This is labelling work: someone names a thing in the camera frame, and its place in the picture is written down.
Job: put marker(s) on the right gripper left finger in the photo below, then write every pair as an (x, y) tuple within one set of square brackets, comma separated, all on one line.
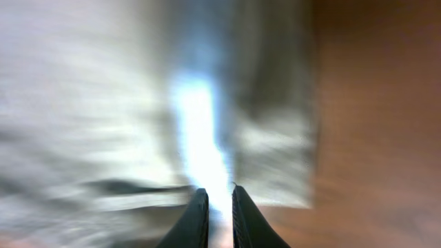
[(192, 228)]

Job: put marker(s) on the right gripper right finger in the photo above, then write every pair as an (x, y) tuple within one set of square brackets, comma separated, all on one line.
[(250, 228)]

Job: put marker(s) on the khaki green shorts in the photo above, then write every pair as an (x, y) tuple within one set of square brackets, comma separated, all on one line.
[(113, 114)]

